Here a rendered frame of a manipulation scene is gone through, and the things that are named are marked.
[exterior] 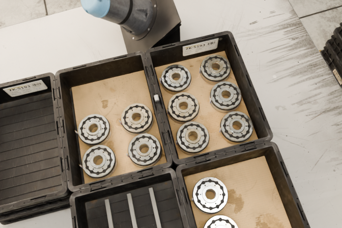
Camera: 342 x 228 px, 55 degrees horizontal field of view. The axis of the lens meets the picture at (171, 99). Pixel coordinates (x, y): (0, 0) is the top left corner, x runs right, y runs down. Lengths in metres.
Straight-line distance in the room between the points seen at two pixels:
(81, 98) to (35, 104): 0.16
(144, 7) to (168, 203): 0.68
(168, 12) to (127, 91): 0.31
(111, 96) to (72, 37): 0.43
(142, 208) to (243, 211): 0.29
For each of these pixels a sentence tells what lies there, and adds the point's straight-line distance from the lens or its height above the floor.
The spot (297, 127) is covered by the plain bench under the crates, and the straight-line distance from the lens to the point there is 1.28.
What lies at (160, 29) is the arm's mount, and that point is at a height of 0.88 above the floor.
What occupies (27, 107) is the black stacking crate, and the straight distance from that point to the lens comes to 1.23.
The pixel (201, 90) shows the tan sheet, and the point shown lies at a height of 0.83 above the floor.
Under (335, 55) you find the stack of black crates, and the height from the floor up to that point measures 0.26.
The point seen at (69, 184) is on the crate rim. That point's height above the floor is 0.93.
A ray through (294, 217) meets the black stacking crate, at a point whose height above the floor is 0.88.
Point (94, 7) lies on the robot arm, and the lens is 1.16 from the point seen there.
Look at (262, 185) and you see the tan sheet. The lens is 1.06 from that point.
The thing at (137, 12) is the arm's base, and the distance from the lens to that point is 1.23.
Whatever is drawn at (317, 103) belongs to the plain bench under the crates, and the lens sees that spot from 1.35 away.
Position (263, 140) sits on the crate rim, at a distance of 0.99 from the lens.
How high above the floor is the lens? 1.85
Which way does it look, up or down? 65 degrees down
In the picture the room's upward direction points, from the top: 6 degrees counter-clockwise
